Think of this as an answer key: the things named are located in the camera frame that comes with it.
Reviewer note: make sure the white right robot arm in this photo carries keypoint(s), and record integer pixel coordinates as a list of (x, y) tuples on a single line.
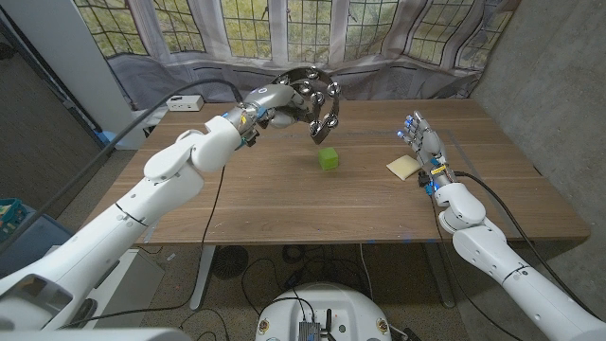
[(492, 251)]

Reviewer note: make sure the blue grey storage bin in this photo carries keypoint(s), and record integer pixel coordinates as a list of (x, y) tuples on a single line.
[(28, 251)]

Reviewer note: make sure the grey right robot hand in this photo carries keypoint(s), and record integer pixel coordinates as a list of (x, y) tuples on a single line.
[(428, 144)]

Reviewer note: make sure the grey electronics box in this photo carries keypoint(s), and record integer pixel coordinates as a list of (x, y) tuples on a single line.
[(308, 331)]

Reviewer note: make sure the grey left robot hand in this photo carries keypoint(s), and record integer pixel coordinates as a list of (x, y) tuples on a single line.
[(274, 97)]

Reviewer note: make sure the white power strip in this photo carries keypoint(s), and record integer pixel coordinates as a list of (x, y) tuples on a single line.
[(184, 102)]

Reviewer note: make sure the teal plastic crate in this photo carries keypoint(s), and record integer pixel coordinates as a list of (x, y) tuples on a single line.
[(9, 215)]

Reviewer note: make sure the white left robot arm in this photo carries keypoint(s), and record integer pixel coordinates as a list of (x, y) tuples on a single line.
[(165, 170)]

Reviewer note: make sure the white floor platform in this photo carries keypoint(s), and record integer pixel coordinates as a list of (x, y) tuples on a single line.
[(137, 279)]

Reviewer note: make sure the white partition panel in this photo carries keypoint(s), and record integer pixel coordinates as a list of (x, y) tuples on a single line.
[(71, 61)]

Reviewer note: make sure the white table leg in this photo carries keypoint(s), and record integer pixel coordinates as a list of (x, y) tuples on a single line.
[(203, 274)]

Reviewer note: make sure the pale yellow sponge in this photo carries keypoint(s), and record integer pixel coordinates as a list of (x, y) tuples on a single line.
[(402, 166)]

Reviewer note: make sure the grey table leg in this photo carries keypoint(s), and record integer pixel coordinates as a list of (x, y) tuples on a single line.
[(440, 279)]

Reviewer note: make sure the black half-moon tambourine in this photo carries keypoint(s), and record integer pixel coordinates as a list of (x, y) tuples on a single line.
[(322, 135)]

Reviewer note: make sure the printed window backdrop cloth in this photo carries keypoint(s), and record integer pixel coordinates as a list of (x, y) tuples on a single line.
[(379, 28)]

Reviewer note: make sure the round black fan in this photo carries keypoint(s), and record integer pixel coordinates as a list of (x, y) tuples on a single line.
[(229, 263)]

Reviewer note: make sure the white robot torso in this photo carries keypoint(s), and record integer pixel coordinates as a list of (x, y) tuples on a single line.
[(322, 303)]

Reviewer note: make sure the green block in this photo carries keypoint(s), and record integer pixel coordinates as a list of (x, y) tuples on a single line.
[(328, 159)]

